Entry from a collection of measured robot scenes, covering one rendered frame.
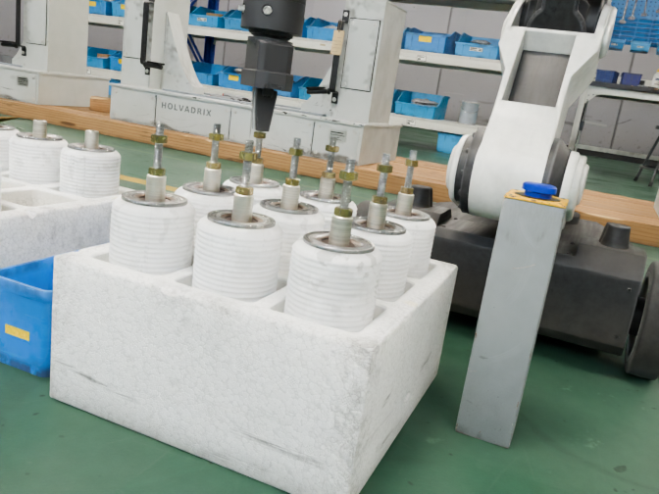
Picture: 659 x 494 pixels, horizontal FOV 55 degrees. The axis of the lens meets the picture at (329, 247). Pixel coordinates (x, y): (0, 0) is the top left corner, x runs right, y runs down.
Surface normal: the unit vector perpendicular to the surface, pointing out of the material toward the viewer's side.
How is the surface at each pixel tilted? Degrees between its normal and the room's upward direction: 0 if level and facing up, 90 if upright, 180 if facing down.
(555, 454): 0
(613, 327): 90
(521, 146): 45
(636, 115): 90
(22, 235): 90
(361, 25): 90
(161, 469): 0
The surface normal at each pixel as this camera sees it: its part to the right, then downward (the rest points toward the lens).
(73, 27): 0.90, 0.22
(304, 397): -0.39, 0.18
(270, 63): 0.35, 0.28
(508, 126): -0.18, -0.56
